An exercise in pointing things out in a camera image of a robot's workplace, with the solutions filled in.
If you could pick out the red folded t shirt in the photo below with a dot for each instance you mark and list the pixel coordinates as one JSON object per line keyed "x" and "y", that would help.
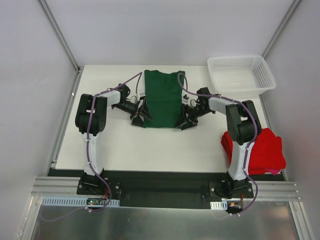
{"x": 252, "y": 154}

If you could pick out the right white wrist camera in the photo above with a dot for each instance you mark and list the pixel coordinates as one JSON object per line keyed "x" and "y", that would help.
{"x": 185, "y": 99}

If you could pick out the white plastic basket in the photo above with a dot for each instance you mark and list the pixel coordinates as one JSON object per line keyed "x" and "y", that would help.
{"x": 240, "y": 77}

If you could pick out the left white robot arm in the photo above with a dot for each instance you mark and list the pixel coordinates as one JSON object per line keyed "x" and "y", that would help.
{"x": 91, "y": 120}

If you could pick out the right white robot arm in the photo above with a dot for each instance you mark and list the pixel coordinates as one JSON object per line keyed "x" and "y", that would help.
{"x": 243, "y": 127}

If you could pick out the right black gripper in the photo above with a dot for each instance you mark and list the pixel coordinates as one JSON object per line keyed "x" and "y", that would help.
{"x": 185, "y": 114}

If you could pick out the left white cable duct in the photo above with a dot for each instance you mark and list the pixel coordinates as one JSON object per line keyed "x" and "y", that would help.
{"x": 78, "y": 202}

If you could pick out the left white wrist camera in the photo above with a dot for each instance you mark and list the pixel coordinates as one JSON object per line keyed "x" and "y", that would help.
{"x": 140, "y": 95}

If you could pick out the white cable duct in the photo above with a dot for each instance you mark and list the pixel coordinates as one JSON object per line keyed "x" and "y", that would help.
{"x": 219, "y": 205}
{"x": 78, "y": 202}

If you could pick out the pink folded t shirt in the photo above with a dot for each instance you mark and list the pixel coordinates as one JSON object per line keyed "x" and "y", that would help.
{"x": 273, "y": 171}

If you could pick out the aluminium frame rail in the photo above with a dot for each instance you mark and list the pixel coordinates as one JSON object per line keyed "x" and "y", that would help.
{"x": 264, "y": 190}

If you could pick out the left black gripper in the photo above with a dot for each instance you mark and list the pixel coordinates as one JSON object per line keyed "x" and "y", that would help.
{"x": 139, "y": 111}

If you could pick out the green t shirt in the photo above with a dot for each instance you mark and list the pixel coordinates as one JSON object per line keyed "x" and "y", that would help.
{"x": 164, "y": 96}

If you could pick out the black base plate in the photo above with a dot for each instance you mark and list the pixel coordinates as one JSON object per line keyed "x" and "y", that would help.
{"x": 91, "y": 185}

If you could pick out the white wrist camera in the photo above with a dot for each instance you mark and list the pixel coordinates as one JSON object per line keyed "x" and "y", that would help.
{"x": 140, "y": 95}
{"x": 185, "y": 99}

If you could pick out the right white cable duct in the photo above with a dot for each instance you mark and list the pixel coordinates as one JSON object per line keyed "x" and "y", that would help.
{"x": 219, "y": 205}

